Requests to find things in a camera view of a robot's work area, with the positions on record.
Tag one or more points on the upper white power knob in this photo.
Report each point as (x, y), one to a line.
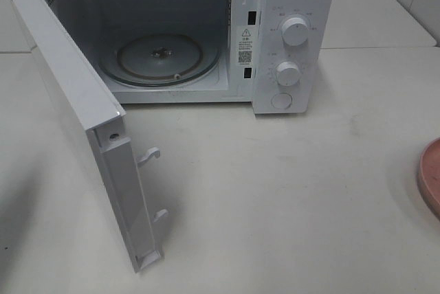
(295, 30)

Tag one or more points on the white microwave door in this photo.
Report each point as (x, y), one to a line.
(93, 121)

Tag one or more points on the glass microwave turntable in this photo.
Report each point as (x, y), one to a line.
(159, 60)

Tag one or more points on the white warning label sticker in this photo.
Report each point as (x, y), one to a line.
(245, 41)

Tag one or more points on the white timer knob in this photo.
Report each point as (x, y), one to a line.
(287, 74)

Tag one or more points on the pink round plate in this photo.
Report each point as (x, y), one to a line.
(428, 176)

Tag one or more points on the white microwave oven body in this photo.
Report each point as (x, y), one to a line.
(95, 24)

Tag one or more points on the round white door-release button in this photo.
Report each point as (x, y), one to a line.
(282, 101)

